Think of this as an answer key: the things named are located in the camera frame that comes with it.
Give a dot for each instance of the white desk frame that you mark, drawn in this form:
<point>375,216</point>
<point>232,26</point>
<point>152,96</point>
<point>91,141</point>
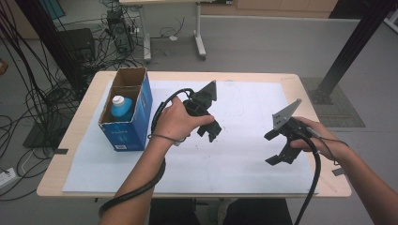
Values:
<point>198,18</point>

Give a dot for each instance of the white power strip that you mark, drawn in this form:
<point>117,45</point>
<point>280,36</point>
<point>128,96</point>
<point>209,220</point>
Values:
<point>7,177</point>

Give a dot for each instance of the teal panel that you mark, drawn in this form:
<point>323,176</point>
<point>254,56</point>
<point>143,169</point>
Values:
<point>51,7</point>

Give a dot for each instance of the brown cardboard piece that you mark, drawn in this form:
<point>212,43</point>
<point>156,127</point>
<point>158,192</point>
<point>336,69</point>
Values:
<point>3,66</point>

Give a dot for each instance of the wooden cabinet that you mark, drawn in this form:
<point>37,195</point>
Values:
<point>281,6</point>

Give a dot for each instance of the black tape piece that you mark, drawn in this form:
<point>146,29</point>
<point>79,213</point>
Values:
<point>338,172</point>
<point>61,151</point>

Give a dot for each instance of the person's left leg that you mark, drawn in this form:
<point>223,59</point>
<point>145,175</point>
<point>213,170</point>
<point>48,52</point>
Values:
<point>175,215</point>

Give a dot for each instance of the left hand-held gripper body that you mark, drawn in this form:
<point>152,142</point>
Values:
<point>200,100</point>

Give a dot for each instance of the person's leg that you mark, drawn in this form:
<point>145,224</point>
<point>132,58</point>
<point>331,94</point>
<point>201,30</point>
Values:
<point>259,214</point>
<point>175,215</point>

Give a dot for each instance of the person's left hand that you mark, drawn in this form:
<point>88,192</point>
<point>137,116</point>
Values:
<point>172,123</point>

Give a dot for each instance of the person's right leg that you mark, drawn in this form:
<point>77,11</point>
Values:
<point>259,214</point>

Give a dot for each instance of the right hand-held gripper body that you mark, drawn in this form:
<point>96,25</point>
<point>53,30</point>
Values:
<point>294,129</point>

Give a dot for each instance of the computer tower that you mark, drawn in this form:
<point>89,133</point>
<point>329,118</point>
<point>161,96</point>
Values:
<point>120,34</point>

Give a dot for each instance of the blue cardboard box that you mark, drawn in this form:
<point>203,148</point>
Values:
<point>131,134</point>

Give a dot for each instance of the black metal stand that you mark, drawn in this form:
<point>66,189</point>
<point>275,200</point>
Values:
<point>47,34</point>

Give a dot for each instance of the person's right hand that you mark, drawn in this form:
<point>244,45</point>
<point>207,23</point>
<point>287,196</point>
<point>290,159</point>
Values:
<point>322,139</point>

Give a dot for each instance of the blue bottle with white cap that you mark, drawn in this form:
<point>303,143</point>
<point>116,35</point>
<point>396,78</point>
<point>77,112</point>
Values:
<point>122,109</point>

